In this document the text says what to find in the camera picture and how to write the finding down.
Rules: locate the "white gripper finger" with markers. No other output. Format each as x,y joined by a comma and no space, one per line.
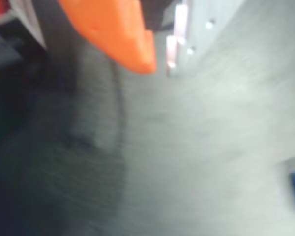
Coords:
201,27

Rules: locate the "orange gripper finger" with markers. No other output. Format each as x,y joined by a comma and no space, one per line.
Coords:
113,27

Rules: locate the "grey felt mat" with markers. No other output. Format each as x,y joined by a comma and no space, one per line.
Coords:
186,147

